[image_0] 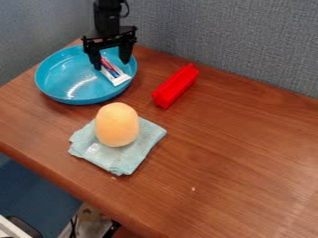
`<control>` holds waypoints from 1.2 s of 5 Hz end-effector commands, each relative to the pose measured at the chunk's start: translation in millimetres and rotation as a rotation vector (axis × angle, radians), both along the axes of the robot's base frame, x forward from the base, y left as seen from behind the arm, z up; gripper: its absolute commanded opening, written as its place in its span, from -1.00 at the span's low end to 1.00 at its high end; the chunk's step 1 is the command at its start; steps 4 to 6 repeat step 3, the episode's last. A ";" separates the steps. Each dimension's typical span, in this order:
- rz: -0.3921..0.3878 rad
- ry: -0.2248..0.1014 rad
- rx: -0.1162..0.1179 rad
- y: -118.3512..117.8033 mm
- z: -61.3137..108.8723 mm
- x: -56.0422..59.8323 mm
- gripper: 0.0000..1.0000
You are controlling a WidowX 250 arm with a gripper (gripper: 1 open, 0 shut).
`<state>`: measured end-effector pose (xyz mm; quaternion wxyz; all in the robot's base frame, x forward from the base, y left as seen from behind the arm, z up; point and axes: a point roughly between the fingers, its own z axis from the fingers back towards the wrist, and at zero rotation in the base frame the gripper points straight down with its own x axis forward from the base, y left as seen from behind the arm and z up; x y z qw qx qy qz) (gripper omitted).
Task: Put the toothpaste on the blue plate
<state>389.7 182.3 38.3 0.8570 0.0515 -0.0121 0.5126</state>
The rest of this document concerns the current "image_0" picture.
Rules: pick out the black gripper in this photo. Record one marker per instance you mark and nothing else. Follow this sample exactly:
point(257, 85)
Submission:
point(108, 35)

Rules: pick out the white toothpaste tube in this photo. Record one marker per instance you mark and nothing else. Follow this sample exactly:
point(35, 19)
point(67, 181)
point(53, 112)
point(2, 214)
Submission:
point(113, 72)

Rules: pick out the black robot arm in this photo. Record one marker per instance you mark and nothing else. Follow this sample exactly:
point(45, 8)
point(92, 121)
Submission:
point(112, 5)

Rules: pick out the blue plate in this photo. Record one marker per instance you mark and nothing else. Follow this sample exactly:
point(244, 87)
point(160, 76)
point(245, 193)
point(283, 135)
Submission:
point(69, 79)

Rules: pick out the red plastic block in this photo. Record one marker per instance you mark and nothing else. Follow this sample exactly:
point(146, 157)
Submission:
point(176, 86)

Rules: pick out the orange egg-shaped sponge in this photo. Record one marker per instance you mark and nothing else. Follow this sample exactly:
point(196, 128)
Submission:
point(117, 124)

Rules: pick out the light blue folded cloth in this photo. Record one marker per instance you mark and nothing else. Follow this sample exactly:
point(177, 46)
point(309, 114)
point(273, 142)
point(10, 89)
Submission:
point(120, 160)

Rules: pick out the beige object under table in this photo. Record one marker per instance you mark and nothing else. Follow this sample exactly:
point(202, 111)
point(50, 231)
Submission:
point(92, 222)

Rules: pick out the white object bottom left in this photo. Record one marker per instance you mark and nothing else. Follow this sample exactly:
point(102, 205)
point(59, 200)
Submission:
point(9, 230)

